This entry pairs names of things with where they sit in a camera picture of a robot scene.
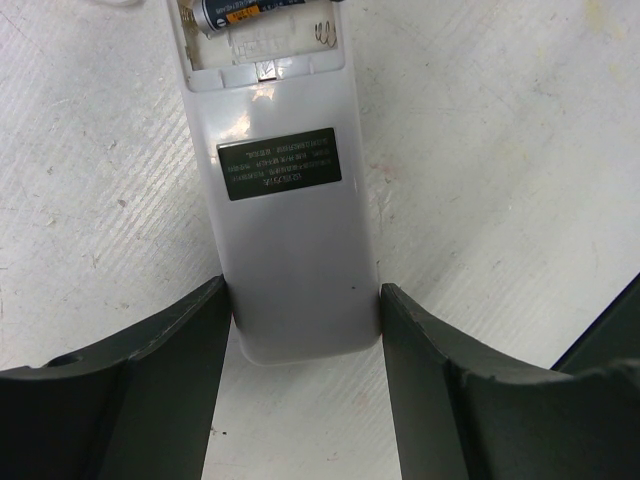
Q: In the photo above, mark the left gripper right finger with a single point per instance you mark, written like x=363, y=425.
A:
x=463, y=410

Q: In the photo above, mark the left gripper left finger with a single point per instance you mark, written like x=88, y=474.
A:
x=138, y=404

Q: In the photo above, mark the red and white remote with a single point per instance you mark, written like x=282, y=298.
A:
x=272, y=109

